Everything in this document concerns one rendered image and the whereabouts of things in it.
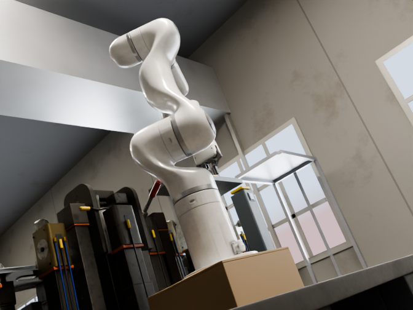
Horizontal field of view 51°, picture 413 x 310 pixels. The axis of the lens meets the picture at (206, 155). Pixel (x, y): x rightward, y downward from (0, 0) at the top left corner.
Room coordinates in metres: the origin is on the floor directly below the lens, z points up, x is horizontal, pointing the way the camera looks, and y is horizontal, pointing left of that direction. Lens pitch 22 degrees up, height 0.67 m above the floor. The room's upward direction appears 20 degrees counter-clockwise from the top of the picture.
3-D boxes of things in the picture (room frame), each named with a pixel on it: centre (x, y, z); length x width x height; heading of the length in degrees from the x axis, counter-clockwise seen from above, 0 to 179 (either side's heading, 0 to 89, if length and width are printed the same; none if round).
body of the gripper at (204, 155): (1.55, 0.00, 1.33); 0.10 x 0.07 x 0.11; 64
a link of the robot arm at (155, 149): (1.05, 0.10, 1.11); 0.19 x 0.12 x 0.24; 82
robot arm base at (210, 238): (1.05, 0.06, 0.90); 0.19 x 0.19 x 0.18
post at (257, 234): (1.66, -0.08, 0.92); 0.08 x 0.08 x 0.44; 57
